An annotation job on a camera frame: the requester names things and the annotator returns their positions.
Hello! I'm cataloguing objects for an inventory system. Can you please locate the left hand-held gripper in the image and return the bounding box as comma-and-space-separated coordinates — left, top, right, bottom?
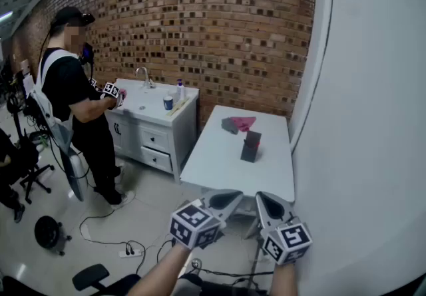
169, 188, 244, 251

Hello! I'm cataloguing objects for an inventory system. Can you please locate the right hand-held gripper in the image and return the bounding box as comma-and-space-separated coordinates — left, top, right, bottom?
255, 191, 314, 266

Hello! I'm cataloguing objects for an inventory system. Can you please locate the dark grey box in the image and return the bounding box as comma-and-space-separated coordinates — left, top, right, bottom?
240, 130, 263, 164

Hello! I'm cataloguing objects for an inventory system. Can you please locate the person's right forearm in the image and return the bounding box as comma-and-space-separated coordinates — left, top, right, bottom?
267, 262, 299, 296

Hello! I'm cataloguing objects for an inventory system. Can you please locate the person's left forearm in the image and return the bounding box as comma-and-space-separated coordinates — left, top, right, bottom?
127, 242, 193, 296

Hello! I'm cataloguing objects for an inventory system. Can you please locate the metal table leg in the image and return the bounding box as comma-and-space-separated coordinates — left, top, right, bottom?
245, 216, 266, 287

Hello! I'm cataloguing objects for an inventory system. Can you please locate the person's grey trouser leg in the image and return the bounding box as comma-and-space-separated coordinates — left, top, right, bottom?
171, 271, 204, 296

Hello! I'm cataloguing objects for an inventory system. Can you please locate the white power strip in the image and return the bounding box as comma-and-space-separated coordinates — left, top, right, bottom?
118, 247, 144, 259

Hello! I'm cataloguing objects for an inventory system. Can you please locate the white sink cabinet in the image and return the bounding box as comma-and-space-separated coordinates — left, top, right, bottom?
104, 78, 200, 184

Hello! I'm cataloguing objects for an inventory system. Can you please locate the grey cloth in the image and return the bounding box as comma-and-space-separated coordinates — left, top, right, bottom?
221, 116, 239, 136

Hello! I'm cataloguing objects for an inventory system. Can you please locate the pink cloth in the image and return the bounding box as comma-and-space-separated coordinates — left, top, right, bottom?
232, 116, 258, 133

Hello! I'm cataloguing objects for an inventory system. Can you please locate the wooden strip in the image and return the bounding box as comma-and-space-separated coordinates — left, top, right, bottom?
166, 96, 191, 118

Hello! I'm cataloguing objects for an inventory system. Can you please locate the black armrest chair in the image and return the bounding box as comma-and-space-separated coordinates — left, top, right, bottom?
71, 263, 142, 296

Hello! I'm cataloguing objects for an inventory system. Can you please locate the grey leaning panel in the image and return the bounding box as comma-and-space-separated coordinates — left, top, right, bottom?
61, 146, 90, 203

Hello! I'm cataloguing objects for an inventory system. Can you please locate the black round wheeled base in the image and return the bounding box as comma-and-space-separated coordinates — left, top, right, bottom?
33, 215, 73, 257

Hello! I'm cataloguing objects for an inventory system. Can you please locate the chrome faucet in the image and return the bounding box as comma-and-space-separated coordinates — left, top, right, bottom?
134, 67, 156, 90

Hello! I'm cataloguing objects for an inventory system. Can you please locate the black office chair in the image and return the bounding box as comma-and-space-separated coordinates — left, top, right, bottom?
6, 134, 56, 206

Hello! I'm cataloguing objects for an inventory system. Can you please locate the black floor cable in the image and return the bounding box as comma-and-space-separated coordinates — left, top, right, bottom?
79, 207, 147, 257

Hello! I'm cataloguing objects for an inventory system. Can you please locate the white wall conduit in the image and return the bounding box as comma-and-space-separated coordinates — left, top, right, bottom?
288, 0, 335, 153

